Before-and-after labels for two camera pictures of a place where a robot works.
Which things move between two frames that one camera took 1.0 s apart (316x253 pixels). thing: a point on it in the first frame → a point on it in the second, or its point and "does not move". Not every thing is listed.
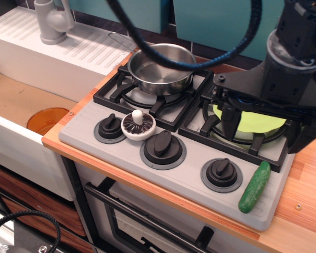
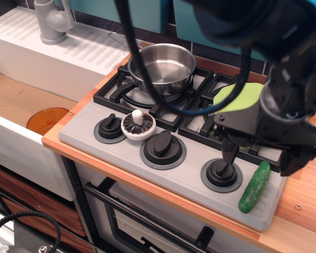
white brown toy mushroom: (138, 126) does not move
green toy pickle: (254, 187) does not move
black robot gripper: (283, 85) → (269, 120)
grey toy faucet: (53, 23) does not move
